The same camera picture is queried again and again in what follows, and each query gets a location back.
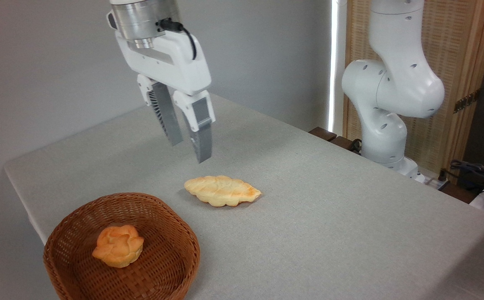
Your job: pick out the round orange bread bun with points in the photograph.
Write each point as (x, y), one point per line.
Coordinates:
(119, 246)

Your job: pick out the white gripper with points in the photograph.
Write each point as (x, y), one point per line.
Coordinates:
(175, 66)

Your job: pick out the flat leaf-shaped bread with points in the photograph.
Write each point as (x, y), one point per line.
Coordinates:
(223, 191)

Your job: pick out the brown woven wicker basket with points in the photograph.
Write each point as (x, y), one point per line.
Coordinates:
(163, 250)

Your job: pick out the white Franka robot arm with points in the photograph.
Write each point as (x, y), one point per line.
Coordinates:
(396, 87)

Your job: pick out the metal screen hinge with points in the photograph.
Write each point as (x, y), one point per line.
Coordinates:
(467, 101)

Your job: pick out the white power strip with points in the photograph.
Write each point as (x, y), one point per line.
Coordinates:
(433, 182)

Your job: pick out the grey tablecloth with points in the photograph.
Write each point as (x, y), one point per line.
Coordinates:
(329, 233)

